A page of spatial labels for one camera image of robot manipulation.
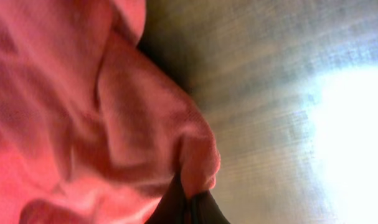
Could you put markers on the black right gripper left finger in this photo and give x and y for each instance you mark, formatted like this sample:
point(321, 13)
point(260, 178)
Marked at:
point(172, 206)

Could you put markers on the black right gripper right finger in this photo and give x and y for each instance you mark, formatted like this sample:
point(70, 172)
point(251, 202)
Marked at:
point(205, 210)

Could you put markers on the orange soccer t-shirt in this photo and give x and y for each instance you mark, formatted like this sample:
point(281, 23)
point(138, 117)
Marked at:
point(91, 130)

